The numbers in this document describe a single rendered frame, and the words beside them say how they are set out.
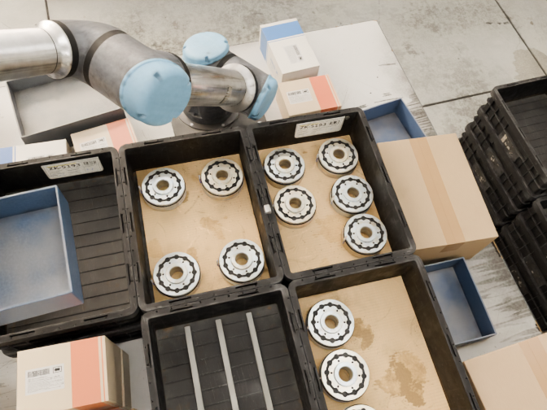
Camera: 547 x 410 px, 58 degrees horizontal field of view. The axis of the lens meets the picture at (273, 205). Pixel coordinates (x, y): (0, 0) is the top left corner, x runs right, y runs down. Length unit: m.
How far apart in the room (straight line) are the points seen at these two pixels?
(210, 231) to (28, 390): 0.49
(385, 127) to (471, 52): 1.45
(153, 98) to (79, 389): 0.55
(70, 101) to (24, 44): 0.66
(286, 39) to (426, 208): 0.68
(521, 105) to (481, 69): 0.81
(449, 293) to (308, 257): 0.41
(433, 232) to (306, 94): 0.55
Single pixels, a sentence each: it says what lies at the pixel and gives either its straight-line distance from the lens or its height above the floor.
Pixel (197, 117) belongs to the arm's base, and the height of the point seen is 0.78.
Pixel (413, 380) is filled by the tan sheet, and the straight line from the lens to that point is 1.15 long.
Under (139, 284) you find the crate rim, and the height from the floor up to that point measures 0.93.
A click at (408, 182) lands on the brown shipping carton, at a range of 1.27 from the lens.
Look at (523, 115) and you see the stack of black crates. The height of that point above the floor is 0.49.
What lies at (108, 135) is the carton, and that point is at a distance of 1.41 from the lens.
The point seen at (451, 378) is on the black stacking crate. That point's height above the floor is 0.89.
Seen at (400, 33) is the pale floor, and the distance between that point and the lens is 2.87.
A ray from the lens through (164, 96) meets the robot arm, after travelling 0.88.
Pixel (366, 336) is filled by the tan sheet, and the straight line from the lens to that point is 1.14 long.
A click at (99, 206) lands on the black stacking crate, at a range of 1.25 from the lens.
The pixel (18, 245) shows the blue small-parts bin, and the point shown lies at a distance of 0.99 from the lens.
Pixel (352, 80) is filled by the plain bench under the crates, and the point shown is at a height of 0.70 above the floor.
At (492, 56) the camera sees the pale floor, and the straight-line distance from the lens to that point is 2.96.
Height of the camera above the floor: 1.91
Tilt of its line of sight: 64 degrees down
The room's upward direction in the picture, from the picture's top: 9 degrees clockwise
